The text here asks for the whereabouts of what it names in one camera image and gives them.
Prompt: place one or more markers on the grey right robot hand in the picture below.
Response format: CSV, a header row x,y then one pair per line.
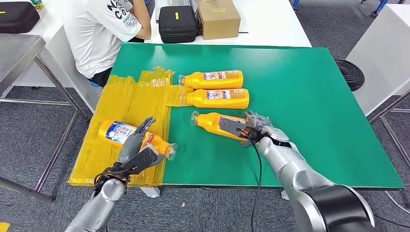
x,y
261,121

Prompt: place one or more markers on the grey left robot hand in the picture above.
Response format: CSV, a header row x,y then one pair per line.
x,y
131,147

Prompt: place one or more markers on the orange detergent bottle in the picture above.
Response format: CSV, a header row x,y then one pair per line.
x,y
217,102
208,123
213,84
115,133

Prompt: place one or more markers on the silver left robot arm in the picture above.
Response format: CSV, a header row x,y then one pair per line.
x,y
96,208

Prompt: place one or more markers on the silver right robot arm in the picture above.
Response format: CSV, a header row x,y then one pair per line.
x,y
304,182

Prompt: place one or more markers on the yellow taped plastic sheet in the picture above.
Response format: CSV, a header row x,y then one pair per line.
x,y
128,102

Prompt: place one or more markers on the white table foot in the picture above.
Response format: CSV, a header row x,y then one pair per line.
x,y
152,193
284,195

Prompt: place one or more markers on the black ribbed round stool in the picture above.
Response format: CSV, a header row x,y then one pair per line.
x,y
350,75

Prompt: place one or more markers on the brown cardboard box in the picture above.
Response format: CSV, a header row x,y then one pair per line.
x,y
218,25

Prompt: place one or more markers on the person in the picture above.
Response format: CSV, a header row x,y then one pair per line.
x,y
94,38

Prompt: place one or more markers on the black zip case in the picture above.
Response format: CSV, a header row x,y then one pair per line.
x,y
16,19
176,30

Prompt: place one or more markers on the white table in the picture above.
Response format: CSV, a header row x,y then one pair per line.
x,y
381,57

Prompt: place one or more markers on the steel table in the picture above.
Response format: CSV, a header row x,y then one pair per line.
x,y
16,51

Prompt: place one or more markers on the blue wheeled cart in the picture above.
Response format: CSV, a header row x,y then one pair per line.
x,y
379,6

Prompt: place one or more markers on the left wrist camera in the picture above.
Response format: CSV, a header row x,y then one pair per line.
x,y
141,160

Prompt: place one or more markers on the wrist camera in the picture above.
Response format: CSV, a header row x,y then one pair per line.
x,y
232,126
141,160

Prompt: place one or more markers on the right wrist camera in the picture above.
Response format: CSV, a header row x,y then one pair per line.
x,y
232,126

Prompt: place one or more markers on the blue frame piece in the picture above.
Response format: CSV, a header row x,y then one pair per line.
x,y
294,4

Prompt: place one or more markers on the steel leg frame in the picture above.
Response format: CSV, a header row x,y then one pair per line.
x,y
389,107

